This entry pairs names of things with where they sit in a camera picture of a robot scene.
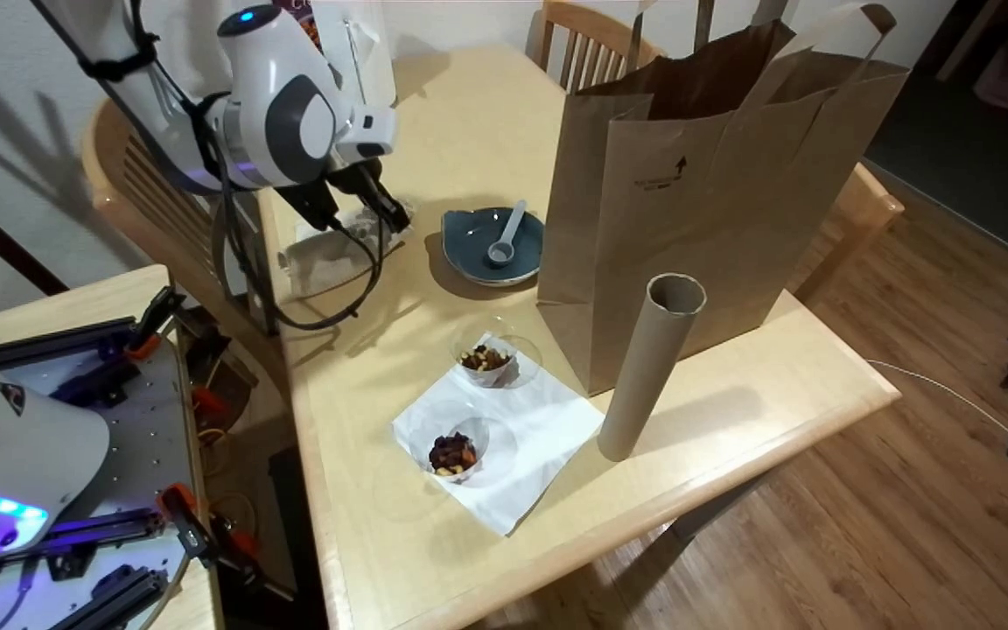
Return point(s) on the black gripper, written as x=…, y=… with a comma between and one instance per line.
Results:
x=347, y=193

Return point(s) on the beige ribbed cloth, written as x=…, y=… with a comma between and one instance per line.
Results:
x=334, y=262

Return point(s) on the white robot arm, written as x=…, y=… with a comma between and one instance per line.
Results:
x=296, y=113

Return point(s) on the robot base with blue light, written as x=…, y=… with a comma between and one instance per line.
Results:
x=45, y=461

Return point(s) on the wooden chair beside robot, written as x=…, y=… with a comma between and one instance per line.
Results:
x=165, y=222

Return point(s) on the blue ceramic bowl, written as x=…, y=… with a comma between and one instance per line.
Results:
x=469, y=237

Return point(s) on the white plastic spoon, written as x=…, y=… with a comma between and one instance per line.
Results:
x=500, y=247

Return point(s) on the clear cup with snacks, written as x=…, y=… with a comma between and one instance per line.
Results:
x=498, y=363
x=467, y=453

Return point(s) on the wooden chair behind table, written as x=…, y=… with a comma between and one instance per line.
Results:
x=583, y=46

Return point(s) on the orange black clamp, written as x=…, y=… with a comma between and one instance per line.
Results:
x=203, y=538

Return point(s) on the cardboard tube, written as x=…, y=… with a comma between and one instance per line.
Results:
x=661, y=325

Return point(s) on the brown paper bag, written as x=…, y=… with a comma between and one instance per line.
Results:
x=716, y=165

